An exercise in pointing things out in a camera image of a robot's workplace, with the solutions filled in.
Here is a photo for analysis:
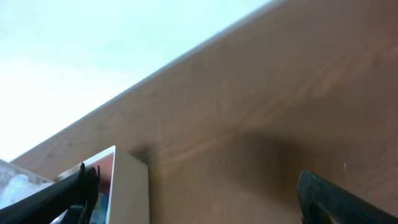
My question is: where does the white Pantene tube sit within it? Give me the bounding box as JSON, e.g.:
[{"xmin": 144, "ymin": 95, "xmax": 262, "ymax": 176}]
[{"xmin": 1, "ymin": 160, "xmax": 54, "ymax": 209}]

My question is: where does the white cardboard box pink interior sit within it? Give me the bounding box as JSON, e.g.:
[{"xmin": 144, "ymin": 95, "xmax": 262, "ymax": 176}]
[{"xmin": 83, "ymin": 146, "xmax": 150, "ymax": 224}]

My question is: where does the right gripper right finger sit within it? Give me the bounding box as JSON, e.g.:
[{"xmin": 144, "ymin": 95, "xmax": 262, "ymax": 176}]
[{"xmin": 297, "ymin": 170, "xmax": 397, "ymax": 224}]

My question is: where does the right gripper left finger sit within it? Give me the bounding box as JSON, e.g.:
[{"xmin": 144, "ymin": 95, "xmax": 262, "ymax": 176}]
[{"xmin": 1, "ymin": 163, "xmax": 100, "ymax": 224}]

